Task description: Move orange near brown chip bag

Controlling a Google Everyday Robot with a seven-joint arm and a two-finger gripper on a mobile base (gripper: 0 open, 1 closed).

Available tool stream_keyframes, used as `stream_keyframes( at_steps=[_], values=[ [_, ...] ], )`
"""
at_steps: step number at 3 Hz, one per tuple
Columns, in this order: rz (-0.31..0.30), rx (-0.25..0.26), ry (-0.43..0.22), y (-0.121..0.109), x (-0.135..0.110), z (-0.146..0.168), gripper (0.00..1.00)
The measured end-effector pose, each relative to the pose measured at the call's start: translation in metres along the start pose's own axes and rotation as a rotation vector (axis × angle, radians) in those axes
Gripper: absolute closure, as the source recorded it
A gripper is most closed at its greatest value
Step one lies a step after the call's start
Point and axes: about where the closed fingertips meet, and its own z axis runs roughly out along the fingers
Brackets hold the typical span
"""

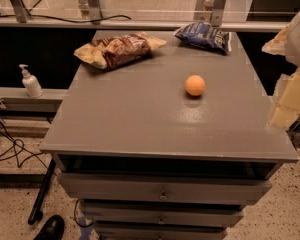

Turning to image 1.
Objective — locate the blue chip bag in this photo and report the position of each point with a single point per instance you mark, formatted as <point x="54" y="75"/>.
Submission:
<point x="205" y="36"/>

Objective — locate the white pump bottle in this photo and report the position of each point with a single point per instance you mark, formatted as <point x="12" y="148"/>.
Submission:
<point x="30" y="82"/>

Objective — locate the middle grey drawer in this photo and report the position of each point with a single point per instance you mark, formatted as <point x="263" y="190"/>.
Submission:
<point x="162" y="213"/>

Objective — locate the grey drawer cabinet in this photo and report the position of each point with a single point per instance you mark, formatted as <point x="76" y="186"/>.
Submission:
<point x="140" y="121"/>

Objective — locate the bottom grey drawer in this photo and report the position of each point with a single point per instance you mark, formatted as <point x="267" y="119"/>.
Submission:
<point x="144" y="231"/>

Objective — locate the top grey drawer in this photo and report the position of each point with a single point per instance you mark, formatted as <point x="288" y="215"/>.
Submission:
<point x="163" y="189"/>

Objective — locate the black metal leg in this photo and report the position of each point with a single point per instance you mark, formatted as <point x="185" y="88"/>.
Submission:
<point x="36" y="213"/>

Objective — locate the black shoe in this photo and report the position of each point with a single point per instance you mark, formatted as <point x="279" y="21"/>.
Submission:
<point x="53" y="229"/>

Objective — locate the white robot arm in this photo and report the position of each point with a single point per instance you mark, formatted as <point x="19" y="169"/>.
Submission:
<point x="292" y="52"/>

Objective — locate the brown chip bag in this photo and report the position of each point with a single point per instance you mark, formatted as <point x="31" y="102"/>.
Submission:
<point x="112" y="52"/>

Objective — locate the orange fruit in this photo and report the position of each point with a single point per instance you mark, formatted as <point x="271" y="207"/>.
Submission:
<point x="195" y="85"/>

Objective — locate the grey drawer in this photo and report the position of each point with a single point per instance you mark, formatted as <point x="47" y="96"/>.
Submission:
<point x="144" y="231"/>
<point x="162" y="213"/>
<point x="163" y="189"/>

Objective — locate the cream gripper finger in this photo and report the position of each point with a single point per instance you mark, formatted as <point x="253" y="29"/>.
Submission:
<point x="276" y="46"/>
<point x="285" y="108"/>

